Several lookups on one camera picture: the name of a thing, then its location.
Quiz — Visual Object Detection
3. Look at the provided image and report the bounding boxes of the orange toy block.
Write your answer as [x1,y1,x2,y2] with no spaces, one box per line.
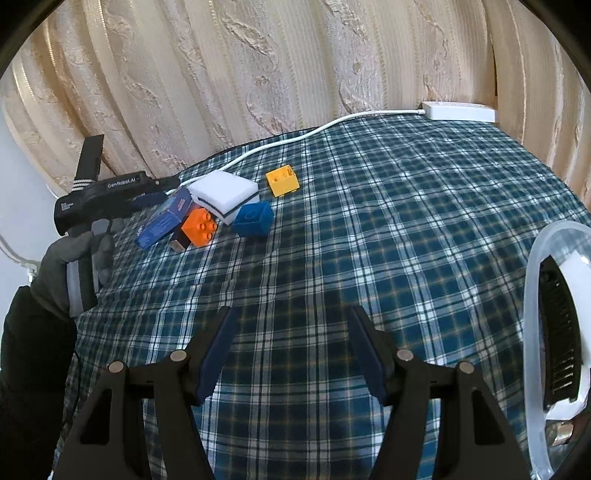
[181,208,220,247]

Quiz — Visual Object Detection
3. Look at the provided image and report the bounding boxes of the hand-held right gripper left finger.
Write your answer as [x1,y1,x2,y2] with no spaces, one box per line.
[53,305,237,480]

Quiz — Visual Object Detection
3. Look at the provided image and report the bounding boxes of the blue printed box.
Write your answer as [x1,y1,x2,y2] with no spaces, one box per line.
[135,187,195,252]

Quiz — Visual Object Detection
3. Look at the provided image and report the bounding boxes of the white power strip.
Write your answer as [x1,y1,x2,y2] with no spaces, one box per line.
[421,100,498,123]

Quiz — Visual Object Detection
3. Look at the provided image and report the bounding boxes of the blue toy block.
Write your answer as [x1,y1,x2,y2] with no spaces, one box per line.
[232,200,274,238]

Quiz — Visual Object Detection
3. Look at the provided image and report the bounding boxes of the yellow toy block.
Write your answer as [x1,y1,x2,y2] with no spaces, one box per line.
[266,165,300,198]

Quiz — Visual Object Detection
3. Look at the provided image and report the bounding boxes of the black comb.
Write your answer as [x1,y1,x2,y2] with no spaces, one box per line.
[539,256,583,414]

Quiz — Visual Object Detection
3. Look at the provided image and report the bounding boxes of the short white sponge black stripe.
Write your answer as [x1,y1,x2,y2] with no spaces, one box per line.
[188,170,259,227]

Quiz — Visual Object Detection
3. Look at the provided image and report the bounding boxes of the clear plastic container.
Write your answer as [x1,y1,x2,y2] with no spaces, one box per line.
[524,220,591,480]

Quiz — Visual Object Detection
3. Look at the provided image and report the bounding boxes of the blue plaid tablecloth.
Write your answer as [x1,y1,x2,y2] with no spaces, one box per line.
[53,113,591,480]

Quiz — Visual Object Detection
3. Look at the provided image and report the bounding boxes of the person's left forearm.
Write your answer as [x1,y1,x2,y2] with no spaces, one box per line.
[0,285,79,480]

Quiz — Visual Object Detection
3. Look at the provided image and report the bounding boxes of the white power cable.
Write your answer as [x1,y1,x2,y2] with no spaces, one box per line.
[164,107,428,192]

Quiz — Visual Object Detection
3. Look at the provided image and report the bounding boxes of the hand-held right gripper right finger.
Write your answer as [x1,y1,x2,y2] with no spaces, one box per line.
[348,305,532,480]

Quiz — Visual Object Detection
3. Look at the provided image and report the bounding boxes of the person's left hand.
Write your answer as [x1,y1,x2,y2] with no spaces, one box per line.
[30,217,125,319]

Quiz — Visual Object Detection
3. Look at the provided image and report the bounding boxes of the cream patterned curtain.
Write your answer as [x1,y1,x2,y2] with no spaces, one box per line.
[0,0,591,208]

